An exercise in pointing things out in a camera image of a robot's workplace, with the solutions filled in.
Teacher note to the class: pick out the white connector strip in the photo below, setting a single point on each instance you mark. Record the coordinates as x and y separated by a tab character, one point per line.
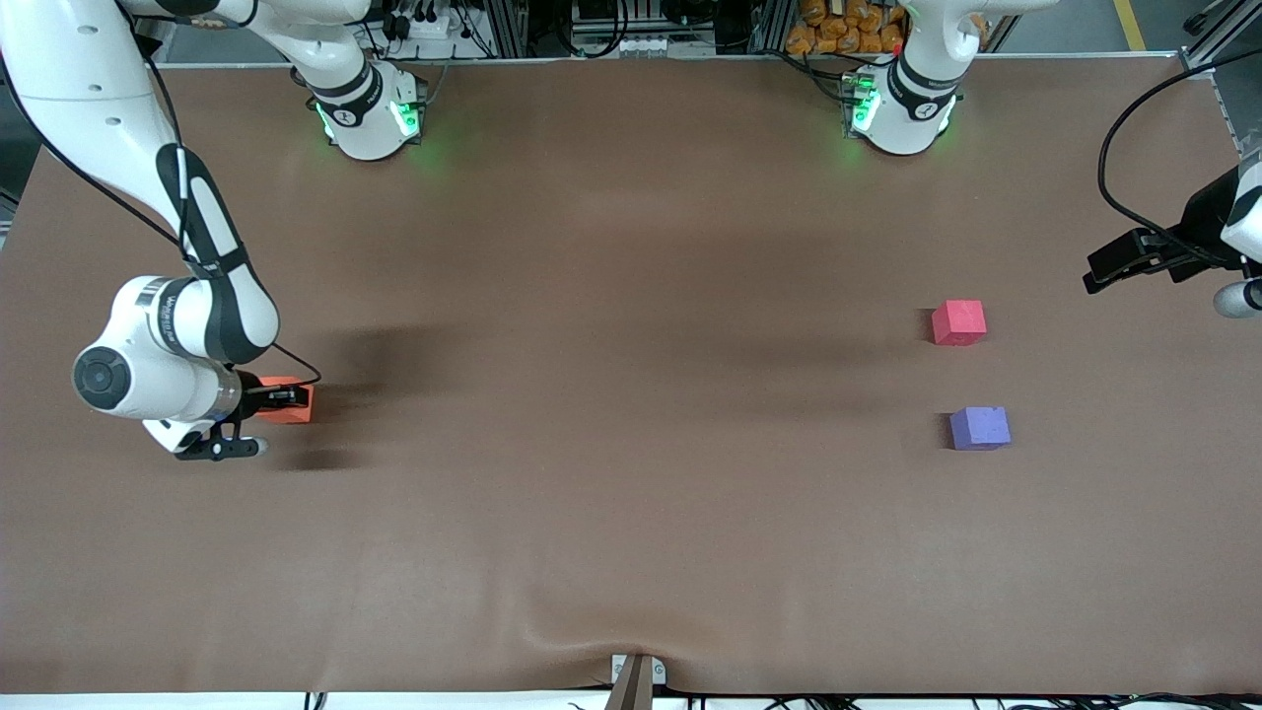
631	45

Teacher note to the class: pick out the white corner clamp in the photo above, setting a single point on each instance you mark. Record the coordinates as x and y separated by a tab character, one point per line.
1198	61

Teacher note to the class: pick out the pile of orange bags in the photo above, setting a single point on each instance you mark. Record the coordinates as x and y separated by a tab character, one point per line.
843	28

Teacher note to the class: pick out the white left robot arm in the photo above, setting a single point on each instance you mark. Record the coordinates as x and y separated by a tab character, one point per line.
902	118

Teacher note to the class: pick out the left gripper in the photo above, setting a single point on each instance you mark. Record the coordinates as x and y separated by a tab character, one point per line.
1202	223

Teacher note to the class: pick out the metal bracket plate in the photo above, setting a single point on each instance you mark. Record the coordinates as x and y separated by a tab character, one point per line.
658	671

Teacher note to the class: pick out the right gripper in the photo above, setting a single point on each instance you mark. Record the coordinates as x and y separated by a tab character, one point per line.
252	390

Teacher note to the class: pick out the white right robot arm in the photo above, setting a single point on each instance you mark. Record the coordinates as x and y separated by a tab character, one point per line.
89	89

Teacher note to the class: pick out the aluminium frame post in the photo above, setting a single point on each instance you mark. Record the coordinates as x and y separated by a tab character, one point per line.
505	28
1227	25
774	25

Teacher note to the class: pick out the orange foam block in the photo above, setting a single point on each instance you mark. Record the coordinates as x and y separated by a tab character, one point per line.
296	415

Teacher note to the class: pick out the red foam block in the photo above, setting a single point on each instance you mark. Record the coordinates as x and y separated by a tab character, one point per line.
958	323

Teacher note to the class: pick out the purple foam block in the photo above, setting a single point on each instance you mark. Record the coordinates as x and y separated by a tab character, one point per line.
979	428

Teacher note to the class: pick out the brown table mat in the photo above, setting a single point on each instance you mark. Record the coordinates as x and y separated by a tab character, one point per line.
592	493

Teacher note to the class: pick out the white power strip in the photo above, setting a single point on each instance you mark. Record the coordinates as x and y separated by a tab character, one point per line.
429	25

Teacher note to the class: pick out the brown bar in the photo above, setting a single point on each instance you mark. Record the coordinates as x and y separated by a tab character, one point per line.
631	690

